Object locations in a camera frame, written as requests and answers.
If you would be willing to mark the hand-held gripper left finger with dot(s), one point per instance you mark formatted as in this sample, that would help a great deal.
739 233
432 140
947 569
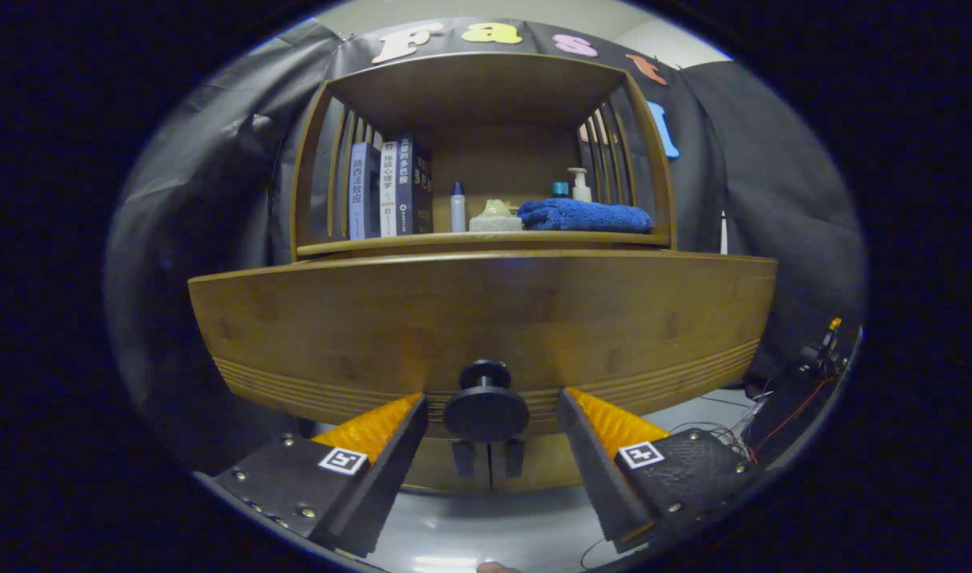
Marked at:
386 477

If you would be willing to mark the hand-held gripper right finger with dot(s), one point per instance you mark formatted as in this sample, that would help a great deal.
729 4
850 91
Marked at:
593 469

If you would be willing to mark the pale green cup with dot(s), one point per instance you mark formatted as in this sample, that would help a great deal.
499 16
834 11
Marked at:
495 224

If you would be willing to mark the wooden cabinet door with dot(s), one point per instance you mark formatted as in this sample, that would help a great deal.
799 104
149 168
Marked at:
446 469
541 469

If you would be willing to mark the wooden countertop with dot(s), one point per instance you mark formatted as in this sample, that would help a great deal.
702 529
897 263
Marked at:
422 241

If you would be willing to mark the wooden cabinet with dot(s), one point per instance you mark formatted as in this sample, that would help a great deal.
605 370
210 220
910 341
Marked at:
486 95

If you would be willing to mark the blue folded towel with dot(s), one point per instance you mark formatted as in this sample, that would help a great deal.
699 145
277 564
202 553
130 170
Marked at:
589 216

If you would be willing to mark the black device with orange tip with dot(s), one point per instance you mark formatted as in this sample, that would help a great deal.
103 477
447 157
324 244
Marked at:
821 350

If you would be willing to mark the white bottle with blue cap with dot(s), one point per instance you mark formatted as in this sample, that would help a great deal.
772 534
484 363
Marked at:
458 211

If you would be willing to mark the white pump bottle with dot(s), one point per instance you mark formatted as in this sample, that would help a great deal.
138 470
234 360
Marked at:
580 189

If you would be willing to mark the teal bottle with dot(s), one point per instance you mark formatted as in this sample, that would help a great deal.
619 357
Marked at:
560 190

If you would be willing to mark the white book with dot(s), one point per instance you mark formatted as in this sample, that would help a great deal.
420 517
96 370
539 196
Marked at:
388 191

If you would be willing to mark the pale blue book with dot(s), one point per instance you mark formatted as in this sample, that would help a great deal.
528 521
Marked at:
362 191

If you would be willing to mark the dark blue book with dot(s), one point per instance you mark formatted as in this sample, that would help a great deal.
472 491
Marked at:
415 187

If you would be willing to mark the black backdrop cloth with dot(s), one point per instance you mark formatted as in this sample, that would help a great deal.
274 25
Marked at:
215 159

